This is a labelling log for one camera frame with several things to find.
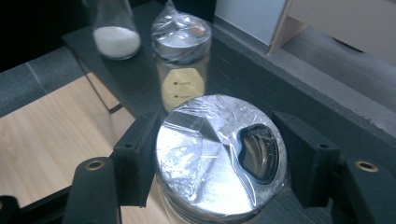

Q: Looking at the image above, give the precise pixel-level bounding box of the small jar with silver lid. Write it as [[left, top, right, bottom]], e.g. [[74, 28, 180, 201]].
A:
[[150, 0, 213, 113]]

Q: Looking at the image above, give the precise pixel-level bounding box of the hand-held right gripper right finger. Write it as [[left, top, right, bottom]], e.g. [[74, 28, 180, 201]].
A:
[[272, 110, 342, 210]]

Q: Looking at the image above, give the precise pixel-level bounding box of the wooden cabinet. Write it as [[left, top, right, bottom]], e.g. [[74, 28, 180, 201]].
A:
[[266, 0, 396, 68]]

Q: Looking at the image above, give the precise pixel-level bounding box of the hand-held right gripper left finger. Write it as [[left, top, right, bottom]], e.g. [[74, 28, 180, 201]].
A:
[[111, 111, 162, 208]]

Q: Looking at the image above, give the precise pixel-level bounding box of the black metal shelf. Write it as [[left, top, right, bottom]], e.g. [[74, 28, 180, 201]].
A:
[[61, 0, 396, 224]]

